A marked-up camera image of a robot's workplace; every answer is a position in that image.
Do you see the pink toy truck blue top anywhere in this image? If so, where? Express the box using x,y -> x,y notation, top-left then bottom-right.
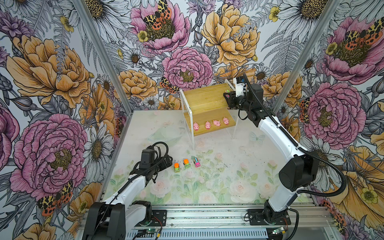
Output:
194,158 -> 201,168

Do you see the green orange toy truck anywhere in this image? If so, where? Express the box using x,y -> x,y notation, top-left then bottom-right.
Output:
174,163 -> 180,173
183,159 -> 191,169

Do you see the aluminium front rail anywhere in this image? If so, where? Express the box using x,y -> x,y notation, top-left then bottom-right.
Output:
98,205 -> 334,230

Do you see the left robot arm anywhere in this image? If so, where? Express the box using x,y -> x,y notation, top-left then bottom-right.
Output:
82,145 -> 173,240

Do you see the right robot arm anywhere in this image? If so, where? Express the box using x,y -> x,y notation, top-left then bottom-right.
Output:
223,75 -> 319,225

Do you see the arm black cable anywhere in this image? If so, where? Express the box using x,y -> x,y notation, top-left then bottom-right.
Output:
242,73 -> 347,198
98,141 -> 170,235

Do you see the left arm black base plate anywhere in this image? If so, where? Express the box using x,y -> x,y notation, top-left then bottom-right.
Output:
147,210 -> 168,227

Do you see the two-tier bamboo white shelf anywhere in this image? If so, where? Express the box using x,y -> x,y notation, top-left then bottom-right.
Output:
180,80 -> 239,149

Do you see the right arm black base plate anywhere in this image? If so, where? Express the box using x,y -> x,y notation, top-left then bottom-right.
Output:
247,209 -> 292,226

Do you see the pink toy pig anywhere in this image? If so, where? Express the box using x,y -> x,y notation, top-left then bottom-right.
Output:
193,122 -> 200,131
213,120 -> 221,127
205,121 -> 211,130
223,117 -> 230,125

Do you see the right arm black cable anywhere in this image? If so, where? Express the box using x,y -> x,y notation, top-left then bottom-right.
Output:
242,73 -> 347,198

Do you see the right aluminium corner post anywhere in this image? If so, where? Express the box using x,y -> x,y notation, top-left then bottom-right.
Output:
273,0 -> 341,113

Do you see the left aluminium corner post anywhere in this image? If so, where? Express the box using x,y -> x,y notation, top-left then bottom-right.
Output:
74,1 -> 133,117

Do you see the aluminium corner post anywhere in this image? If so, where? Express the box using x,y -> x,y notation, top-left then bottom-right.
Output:
273,0 -> 341,113
74,1 -> 133,117

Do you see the green orange toy truck leftmost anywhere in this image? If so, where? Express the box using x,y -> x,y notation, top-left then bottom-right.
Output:
174,163 -> 180,173

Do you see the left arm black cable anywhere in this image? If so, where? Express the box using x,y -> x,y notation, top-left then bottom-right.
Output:
98,141 -> 170,235

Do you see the white vented cable duct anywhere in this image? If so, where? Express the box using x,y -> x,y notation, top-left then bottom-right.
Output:
136,228 -> 269,240

